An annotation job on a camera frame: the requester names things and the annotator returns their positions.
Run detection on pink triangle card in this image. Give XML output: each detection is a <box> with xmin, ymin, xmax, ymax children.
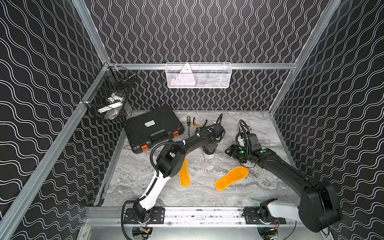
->
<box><xmin>180</xmin><ymin>63</ymin><xmax>193</xmax><ymax>74</ymax></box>

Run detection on black plastic tool case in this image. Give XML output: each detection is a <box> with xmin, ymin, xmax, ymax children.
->
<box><xmin>124</xmin><ymin>106</ymin><xmax>185</xmax><ymax>154</ymax></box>

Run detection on black canvas sneaker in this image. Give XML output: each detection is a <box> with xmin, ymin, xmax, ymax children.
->
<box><xmin>203</xmin><ymin>150</ymin><xmax>215</xmax><ymax>159</ymax></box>

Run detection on orange insole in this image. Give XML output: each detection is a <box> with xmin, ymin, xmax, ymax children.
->
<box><xmin>214</xmin><ymin>167</ymin><xmax>249</xmax><ymax>192</ymax></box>
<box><xmin>179</xmin><ymin>158</ymin><xmax>191</xmax><ymax>188</ymax></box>

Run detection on white wire wall basket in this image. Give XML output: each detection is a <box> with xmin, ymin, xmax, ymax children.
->
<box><xmin>165</xmin><ymin>62</ymin><xmax>233</xmax><ymax>89</ymax></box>

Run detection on white items in black basket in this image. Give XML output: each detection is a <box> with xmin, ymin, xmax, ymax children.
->
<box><xmin>97</xmin><ymin>93</ymin><xmax>126</xmax><ymax>120</ymax></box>

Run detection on yellow black screwdriver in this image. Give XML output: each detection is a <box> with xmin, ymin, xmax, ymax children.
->
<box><xmin>187</xmin><ymin>116</ymin><xmax>191</xmax><ymax>137</ymax></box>

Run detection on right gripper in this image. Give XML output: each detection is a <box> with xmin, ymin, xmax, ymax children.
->
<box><xmin>223</xmin><ymin>144</ymin><xmax>251</xmax><ymax>162</ymax></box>

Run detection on orange handled pliers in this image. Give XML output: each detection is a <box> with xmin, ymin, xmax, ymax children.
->
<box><xmin>193</xmin><ymin>118</ymin><xmax>208</xmax><ymax>129</ymax></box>

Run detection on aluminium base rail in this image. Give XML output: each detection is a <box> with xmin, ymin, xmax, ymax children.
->
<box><xmin>123</xmin><ymin>206</ymin><xmax>287</xmax><ymax>226</ymax></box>

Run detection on black wire wall basket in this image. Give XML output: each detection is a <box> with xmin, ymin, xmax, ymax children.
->
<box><xmin>82</xmin><ymin>65</ymin><xmax>138</xmax><ymax>123</ymax></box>

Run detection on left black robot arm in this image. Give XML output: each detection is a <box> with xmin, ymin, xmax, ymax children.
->
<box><xmin>121</xmin><ymin>114</ymin><xmax>226</xmax><ymax>224</ymax></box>

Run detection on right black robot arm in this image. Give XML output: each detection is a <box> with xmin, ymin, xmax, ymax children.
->
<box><xmin>225</xmin><ymin>120</ymin><xmax>343</xmax><ymax>233</ymax></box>

